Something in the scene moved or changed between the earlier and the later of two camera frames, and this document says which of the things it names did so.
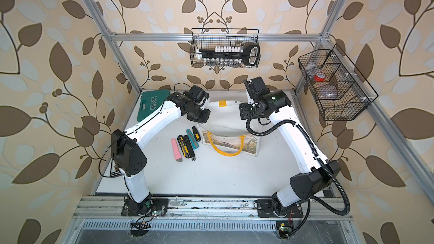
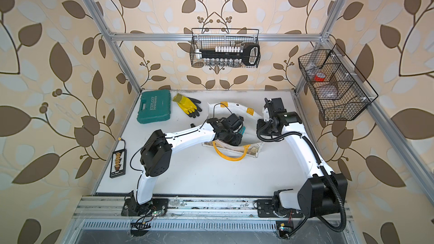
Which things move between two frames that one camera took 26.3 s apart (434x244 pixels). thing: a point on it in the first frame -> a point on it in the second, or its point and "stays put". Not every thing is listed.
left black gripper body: x=198 y=114 -> x=233 y=138
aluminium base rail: x=109 y=208 stays put
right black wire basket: x=337 y=86 stays put
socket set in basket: x=247 y=54 stays put
